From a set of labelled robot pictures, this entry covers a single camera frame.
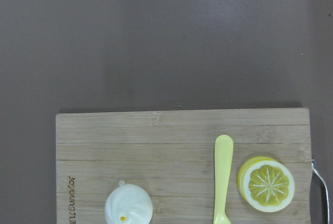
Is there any bamboo cutting board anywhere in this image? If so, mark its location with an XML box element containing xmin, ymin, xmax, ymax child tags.
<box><xmin>56</xmin><ymin>108</ymin><xmax>312</xmax><ymax>223</ymax></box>

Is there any yellow plastic knife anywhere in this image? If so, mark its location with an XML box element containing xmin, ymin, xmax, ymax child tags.
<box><xmin>213</xmin><ymin>135</ymin><xmax>234</xmax><ymax>223</ymax></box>

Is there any thick lemon slice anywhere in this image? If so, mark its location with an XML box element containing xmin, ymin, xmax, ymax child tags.
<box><xmin>237</xmin><ymin>156</ymin><xmax>296</xmax><ymax>213</ymax></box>

